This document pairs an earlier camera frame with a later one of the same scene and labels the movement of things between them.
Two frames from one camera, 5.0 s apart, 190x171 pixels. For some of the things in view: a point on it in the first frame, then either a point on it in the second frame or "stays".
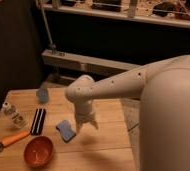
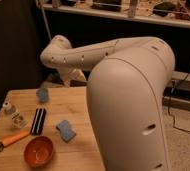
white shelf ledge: [127, 15] stays
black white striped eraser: [38, 121] stays
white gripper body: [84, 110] -> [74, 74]
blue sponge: [66, 131] stays
